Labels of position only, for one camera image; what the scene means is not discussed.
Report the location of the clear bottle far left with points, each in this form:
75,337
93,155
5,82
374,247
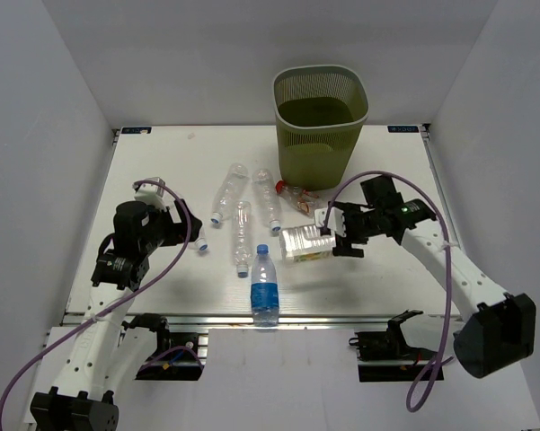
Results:
229,193

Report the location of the clear slim bottle white cap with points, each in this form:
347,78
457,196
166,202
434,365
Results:
242,238

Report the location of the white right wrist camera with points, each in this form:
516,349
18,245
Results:
330,221

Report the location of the green mesh waste bin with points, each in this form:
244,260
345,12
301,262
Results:
319,112

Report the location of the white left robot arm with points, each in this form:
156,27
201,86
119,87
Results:
110,351

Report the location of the clear square bottle yellow label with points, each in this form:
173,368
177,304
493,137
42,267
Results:
305,243

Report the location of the crushed bottle red label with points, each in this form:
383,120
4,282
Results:
302,200

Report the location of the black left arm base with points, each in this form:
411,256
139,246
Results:
178,351

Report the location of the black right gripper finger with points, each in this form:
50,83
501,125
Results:
345,206
344,248

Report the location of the blue sticker corner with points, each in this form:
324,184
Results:
402,129
136,130

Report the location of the clear bottle blue label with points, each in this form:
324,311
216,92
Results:
264,289

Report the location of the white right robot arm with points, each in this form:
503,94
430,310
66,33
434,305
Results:
499,327

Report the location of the aluminium table edge rail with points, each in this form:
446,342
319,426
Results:
218,320

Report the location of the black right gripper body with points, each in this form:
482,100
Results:
362,225

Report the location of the blue sticker left corner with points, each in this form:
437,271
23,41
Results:
136,130

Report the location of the clear ribbed bottle blue cap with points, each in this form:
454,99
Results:
267,200

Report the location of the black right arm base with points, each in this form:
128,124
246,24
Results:
399,351

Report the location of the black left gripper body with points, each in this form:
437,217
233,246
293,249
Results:
172,233

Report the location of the clear bottle under left gripper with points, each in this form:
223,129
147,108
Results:
198,240

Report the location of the blue sticker right corner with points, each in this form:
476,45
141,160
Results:
402,129

